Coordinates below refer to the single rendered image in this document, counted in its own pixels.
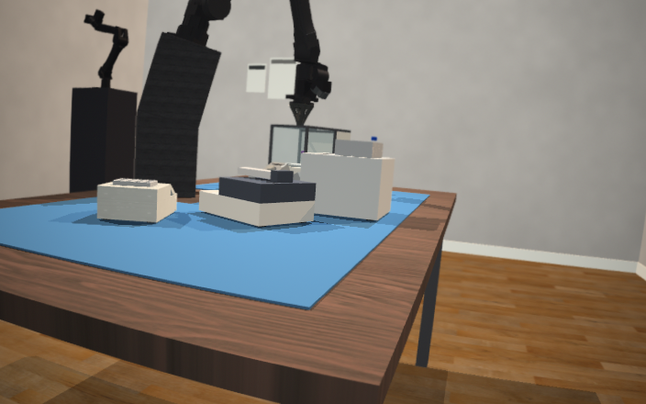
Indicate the blue flat mat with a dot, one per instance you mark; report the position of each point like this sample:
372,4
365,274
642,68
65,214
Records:
294,264

